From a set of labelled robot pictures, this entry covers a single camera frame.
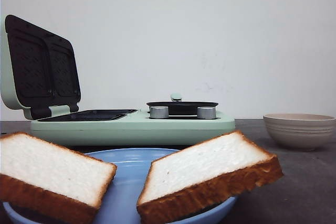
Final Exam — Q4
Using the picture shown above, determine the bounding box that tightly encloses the blue plate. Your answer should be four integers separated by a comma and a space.
3, 148, 237, 223

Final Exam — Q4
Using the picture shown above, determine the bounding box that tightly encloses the white bread slice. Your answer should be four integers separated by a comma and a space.
137, 130, 283, 223
1, 132, 117, 223

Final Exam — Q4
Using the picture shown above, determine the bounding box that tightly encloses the silver control knob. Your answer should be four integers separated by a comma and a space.
197, 106, 217, 120
150, 106, 169, 119

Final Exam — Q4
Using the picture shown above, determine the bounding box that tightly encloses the right silver control knob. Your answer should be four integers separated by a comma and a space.
197, 106, 217, 120

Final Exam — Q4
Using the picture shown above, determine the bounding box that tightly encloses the mint green hinged lid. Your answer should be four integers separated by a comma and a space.
1, 15, 81, 122

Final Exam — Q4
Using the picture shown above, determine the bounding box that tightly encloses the mint green breakfast maker base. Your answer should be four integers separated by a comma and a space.
30, 110, 235, 146

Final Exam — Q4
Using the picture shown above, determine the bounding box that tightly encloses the black frying pan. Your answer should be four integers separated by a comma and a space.
146, 93, 218, 115

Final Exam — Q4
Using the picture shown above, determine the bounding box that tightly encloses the beige ribbed bowl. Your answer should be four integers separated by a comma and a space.
263, 113, 335, 150

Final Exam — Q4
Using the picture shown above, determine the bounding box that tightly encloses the left silver control knob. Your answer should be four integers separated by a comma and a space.
150, 106, 169, 119

